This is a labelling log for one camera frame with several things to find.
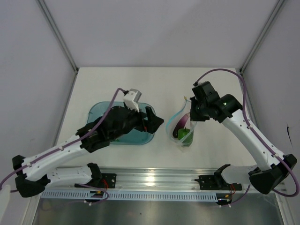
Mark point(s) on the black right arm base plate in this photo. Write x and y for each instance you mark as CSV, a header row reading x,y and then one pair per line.
x,y
212,182

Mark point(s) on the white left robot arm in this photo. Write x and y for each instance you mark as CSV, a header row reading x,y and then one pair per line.
x,y
37,173

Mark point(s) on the purple toy eggplant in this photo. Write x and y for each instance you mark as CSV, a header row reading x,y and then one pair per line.
x,y
180,124

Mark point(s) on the aluminium frame post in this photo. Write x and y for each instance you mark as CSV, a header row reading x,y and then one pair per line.
x,y
271,19
57,33

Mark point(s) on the teal plastic tray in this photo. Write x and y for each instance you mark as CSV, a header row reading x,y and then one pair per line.
x,y
134,137

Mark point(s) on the right aluminium frame post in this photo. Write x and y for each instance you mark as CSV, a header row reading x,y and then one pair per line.
x,y
271,19

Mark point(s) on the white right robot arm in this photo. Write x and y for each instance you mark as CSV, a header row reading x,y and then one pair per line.
x,y
271,167

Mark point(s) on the white slotted cable duct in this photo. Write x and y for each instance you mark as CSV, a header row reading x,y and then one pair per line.
x,y
135,195

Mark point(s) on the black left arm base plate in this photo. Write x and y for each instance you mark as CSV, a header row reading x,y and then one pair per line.
x,y
108,180

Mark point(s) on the clear zip top bag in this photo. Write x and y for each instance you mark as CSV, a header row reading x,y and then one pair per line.
x,y
170,125

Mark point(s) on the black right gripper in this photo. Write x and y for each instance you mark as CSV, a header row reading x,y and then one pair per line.
x,y
193,116

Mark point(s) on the left aluminium frame post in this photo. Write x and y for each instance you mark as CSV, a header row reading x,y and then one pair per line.
x,y
57,33

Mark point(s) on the aluminium rail base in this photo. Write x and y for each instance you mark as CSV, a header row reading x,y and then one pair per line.
x,y
136,179

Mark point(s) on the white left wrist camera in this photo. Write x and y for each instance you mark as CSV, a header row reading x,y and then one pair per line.
x,y
131,98

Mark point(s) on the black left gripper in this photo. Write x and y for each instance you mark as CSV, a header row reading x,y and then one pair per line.
x,y
153,125

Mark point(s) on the green toy bell pepper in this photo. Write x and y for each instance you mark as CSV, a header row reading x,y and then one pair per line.
x,y
185,136

